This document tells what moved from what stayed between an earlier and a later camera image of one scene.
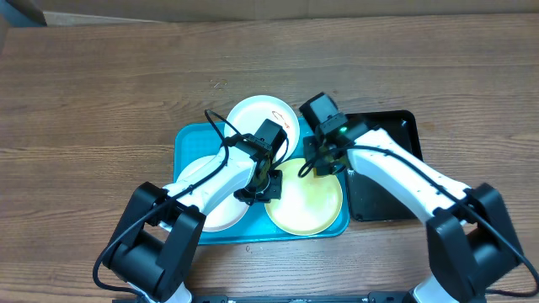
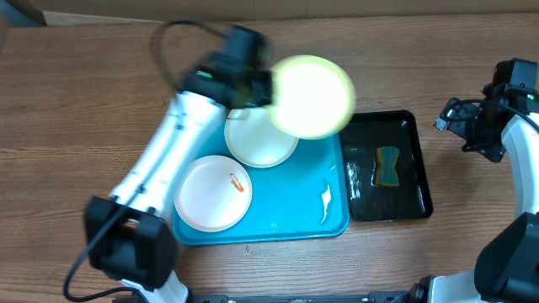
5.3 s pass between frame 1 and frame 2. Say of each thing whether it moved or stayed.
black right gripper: moved
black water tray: stayed
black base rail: stayed
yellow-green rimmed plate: moved
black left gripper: moved
